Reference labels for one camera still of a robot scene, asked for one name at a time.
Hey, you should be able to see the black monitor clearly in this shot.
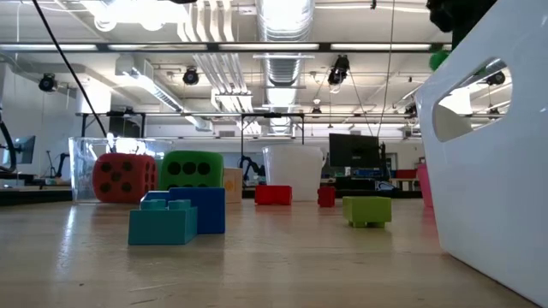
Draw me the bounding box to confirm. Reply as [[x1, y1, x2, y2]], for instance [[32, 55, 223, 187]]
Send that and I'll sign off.
[[328, 133, 381, 169]]

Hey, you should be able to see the white plastic bin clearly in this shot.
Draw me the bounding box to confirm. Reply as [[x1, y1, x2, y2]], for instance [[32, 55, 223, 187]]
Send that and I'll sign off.
[[413, 0, 548, 307]]

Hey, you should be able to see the grey monitor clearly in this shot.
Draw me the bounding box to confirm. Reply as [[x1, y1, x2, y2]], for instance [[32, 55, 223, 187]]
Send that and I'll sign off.
[[3, 135, 37, 166]]

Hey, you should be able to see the blue brick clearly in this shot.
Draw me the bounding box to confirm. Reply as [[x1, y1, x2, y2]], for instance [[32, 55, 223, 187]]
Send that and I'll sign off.
[[140, 187, 227, 235]]

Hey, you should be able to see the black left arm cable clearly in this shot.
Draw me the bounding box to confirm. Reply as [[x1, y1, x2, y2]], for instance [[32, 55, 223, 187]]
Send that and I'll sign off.
[[32, 0, 109, 139]]

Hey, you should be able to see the red two-stud brick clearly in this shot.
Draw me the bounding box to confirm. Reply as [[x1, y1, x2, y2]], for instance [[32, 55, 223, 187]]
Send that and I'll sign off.
[[254, 184, 294, 206]]

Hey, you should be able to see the small olive green brick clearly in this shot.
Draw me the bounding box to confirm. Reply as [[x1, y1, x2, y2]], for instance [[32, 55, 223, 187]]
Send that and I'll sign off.
[[342, 195, 393, 228]]

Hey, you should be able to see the black overhead frame beam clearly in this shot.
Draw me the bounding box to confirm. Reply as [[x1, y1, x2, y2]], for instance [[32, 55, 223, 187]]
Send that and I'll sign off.
[[0, 41, 462, 54]]

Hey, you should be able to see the black background workstation frame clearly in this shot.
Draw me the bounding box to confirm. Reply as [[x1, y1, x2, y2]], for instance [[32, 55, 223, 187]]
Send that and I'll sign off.
[[80, 110, 306, 172]]

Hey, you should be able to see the green foam die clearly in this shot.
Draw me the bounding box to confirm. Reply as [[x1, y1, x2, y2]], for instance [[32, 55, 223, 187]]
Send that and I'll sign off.
[[159, 150, 225, 192]]

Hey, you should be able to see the silver ventilation duct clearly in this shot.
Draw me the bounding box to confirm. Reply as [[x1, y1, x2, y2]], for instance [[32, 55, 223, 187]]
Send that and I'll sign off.
[[256, 0, 316, 133]]

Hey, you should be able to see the pink plastic bin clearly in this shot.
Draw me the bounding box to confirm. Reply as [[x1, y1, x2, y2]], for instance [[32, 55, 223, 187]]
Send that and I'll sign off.
[[417, 163, 434, 210]]

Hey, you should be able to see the teal brick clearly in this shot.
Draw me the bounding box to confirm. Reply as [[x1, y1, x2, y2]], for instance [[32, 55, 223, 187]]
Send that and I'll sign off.
[[128, 198, 199, 246]]

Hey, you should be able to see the red foam die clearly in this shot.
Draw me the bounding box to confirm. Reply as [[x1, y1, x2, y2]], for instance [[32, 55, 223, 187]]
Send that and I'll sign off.
[[92, 152, 159, 204]]

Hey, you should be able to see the small red brick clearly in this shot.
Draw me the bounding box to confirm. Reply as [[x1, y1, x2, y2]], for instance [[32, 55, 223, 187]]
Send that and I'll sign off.
[[317, 186, 337, 209]]

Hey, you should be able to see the clear plastic bin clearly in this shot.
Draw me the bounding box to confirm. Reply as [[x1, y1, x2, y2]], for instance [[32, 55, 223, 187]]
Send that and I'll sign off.
[[68, 136, 172, 204]]

